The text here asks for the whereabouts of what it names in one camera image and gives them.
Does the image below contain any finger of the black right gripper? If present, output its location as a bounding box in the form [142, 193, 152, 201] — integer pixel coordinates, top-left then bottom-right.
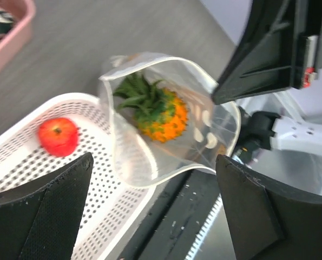
[212, 1, 306, 105]

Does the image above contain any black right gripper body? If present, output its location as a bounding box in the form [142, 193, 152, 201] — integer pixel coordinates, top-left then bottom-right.
[295, 1, 322, 88]

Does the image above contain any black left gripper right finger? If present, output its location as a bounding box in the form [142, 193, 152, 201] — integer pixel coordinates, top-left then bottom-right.
[216, 155, 322, 259]

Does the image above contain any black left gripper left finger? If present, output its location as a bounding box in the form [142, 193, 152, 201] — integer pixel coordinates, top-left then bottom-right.
[0, 152, 94, 259]

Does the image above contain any orange toy pineapple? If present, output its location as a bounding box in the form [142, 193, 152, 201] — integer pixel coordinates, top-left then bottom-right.
[113, 72, 189, 143]

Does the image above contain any clear polka dot zip bag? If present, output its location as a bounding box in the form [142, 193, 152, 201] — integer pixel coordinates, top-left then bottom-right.
[99, 52, 241, 188]

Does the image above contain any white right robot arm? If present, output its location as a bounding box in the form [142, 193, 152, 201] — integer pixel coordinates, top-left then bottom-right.
[212, 1, 322, 259]

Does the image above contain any bright red apple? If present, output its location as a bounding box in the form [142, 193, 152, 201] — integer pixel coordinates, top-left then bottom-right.
[37, 117, 79, 157]

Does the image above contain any white perforated plastic basket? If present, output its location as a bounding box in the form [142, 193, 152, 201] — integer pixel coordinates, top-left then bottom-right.
[0, 93, 154, 259]

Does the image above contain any pink divided organizer tray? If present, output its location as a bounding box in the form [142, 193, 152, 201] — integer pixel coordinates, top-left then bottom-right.
[0, 0, 36, 71]

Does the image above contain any white slotted cable duct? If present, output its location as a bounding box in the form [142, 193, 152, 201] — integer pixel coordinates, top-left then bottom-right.
[185, 196, 223, 260]

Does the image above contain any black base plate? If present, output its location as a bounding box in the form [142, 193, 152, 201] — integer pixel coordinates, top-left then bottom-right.
[118, 170, 219, 260]

